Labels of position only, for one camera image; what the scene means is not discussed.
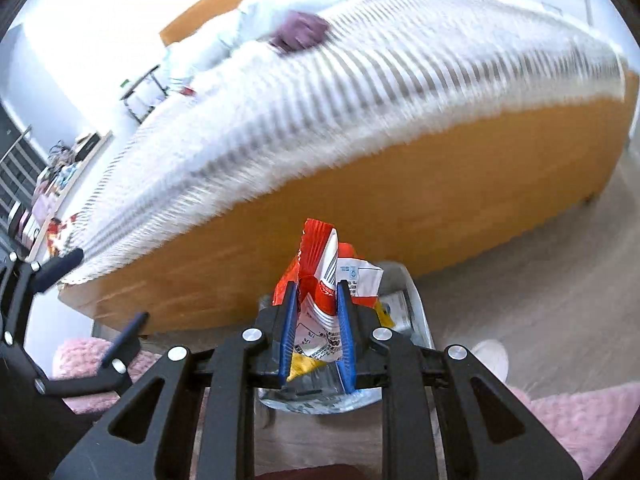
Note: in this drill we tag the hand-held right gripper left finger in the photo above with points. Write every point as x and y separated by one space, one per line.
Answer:
289 332

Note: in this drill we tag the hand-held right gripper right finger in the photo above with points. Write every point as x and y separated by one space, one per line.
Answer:
346 332

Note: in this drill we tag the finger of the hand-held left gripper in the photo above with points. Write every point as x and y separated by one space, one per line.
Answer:
62 262
115 365

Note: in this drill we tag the yellow snack wrapper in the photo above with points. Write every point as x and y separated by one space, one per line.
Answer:
386 317

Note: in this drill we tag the floral lined trash bin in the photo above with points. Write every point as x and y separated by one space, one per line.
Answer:
415 320

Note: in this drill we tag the red white snack bag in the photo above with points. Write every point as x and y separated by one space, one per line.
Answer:
320 260

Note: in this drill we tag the red snack wrapper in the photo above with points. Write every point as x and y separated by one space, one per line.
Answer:
187 91

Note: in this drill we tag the purple cloth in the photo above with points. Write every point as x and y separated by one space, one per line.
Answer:
300 30

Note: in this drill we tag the red printed white bag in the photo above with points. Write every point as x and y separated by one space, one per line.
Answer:
59 232

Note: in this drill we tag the person's left leg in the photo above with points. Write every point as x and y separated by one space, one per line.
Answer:
82 355

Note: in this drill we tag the person's leg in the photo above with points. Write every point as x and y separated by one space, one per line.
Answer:
575 425
82 355

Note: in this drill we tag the pile of pink bags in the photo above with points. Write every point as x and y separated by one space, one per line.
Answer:
50 180

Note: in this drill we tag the wooden windowsill shelf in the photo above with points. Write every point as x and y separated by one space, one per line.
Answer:
95 149

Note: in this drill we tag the black box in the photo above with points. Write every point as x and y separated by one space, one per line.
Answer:
85 142

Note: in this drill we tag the white window railing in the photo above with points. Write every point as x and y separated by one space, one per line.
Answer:
17 142

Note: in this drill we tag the white fuzzy slipper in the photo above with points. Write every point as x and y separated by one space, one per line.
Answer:
492 357

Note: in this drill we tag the person's right leg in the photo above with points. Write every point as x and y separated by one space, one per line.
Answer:
575 425

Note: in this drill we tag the light blue duvet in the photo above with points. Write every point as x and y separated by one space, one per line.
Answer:
215 50

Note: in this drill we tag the wooden bed frame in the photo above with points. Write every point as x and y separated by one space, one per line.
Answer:
400 185

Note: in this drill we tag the black frame side table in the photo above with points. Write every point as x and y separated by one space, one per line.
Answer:
142 85

